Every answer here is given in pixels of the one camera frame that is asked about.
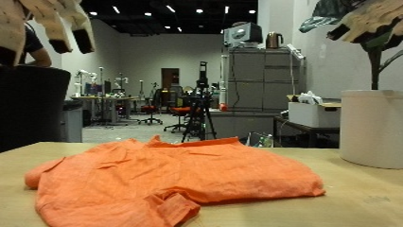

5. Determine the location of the old grey monitor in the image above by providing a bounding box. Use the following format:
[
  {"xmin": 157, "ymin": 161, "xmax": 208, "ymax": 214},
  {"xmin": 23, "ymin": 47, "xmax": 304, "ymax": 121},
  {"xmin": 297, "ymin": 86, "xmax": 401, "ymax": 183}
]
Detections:
[{"xmin": 224, "ymin": 22, "xmax": 265, "ymax": 48}]

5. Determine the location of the green leafy plant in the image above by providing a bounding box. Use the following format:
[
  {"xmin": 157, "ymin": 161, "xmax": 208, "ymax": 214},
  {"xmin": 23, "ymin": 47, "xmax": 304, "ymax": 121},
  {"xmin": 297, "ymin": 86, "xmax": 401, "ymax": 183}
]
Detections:
[{"xmin": 298, "ymin": 0, "xmax": 403, "ymax": 91}]

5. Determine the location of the grey waste bin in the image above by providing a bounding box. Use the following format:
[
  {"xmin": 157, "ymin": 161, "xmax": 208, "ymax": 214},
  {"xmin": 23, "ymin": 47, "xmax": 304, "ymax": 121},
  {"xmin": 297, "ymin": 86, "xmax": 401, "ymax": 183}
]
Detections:
[{"xmin": 61, "ymin": 99, "xmax": 84, "ymax": 143}]

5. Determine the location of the wooden lab desk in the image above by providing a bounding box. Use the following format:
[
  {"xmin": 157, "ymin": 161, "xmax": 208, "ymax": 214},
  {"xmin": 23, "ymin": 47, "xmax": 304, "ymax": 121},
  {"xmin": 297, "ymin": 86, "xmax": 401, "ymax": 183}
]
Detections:
[{"xmin": 69, "ymin": 95, "xmax": 140, "ymax": 126}]

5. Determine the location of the orange seat office chair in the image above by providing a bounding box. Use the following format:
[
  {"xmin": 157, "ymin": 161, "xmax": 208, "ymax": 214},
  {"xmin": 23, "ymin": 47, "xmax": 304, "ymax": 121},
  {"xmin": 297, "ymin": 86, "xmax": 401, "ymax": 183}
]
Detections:
[
  {"xmin": 137, "ymin": 89, "xmax": 164, "ymax": 126},
  {"xmin": 163, "ymin": 86, "xmax": 196, "ymax": 133}
]

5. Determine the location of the black office chair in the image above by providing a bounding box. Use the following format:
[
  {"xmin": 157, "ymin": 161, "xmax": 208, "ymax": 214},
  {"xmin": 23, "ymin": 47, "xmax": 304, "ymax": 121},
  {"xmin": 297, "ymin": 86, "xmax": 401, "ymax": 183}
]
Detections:
[{"xmin": 0, "ymin": 64, "xmax": 72, "ymax": 153}]

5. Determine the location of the black camera tripod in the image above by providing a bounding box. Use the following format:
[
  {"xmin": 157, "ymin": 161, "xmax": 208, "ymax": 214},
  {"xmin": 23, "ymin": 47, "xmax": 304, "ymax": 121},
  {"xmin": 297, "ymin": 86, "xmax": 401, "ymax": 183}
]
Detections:
[{"xmin": 180, "ymin": 61, "xmax": 218, "ymax": 144}]

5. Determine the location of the white plastic bag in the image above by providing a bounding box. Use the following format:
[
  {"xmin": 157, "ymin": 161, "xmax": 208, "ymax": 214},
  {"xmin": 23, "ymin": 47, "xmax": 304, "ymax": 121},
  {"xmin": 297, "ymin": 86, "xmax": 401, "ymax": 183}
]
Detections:
[{"xmin": 297, "ymin": 90, "xmax": 325, "ymax": 105}]

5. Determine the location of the copper electric kettle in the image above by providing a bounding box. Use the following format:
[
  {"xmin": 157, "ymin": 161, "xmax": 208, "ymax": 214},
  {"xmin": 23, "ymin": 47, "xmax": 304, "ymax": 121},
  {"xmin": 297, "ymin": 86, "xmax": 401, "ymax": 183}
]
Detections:
[{"xmin": 265, "ymin": 31, "xmax": 285, "ymax": 50}]

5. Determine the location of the dark side table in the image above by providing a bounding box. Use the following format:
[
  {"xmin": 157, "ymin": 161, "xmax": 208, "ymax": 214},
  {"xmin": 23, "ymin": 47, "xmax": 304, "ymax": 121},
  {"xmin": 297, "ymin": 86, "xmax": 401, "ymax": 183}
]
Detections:
[{"xmin": 273, "ymin": 115, "xmax": 341, "ymax": 148}]

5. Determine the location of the white power strip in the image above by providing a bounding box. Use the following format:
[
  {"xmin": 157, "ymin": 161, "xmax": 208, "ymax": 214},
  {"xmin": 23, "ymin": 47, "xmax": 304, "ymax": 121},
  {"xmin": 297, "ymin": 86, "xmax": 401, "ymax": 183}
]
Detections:
[{"xmin": 286, "ymin": 44, "xmax": 306, "ymax": 61}]

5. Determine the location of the brown door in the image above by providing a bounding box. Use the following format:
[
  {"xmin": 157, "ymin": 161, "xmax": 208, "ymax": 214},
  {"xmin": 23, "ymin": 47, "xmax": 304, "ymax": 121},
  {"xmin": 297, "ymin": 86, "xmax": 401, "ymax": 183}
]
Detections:
[{"xmin": 160, "ymin": 67, "xmax": 181, "ymax": 93}]

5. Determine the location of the white plant pot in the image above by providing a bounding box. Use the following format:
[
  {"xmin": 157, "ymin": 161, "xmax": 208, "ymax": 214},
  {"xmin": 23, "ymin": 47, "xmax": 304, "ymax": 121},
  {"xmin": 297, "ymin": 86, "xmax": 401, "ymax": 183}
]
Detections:
[{"xmin": 339, "ymin": 89, "xmax": 403, "ymax": 169}]

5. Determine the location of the person in dark shirt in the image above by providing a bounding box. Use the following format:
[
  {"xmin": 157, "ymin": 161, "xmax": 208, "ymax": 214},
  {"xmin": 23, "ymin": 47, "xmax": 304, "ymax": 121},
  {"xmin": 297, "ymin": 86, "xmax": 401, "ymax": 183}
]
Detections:
[{"xmin": 18, "ymin": 23, "xmax": 55, "ymax": 68}]

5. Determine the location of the orange button shirt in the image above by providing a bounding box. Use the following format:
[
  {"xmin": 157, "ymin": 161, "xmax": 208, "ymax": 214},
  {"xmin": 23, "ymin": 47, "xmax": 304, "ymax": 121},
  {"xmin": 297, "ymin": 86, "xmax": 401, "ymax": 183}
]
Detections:
[{"xmin": 24, "ymin": 135, "xmax": 326, "ymax": 227}]

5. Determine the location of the tall grey filing cabinet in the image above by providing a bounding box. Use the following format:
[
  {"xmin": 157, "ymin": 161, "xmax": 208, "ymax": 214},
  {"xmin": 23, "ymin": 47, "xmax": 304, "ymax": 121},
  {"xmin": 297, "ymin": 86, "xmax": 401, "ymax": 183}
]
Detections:
[{"xmin": 225, "ymin": 46, "xmax": 307, "ymax": 113}]

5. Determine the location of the white storage box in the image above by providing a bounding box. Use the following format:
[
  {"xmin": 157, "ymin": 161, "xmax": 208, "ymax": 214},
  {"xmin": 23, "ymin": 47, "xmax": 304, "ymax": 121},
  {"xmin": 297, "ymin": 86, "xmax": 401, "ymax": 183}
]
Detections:
[{"xmin": 288, "ymin": 100, "xmax": 343, "ymax": 129}]

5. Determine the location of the low grey cabinet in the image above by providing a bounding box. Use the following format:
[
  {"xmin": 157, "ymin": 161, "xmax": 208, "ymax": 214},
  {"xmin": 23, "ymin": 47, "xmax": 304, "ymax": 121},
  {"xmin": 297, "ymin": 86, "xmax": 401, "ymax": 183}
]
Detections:
[{"xmin": 206, "ymin": 108, "xmax": 281, "ymax": 140}]

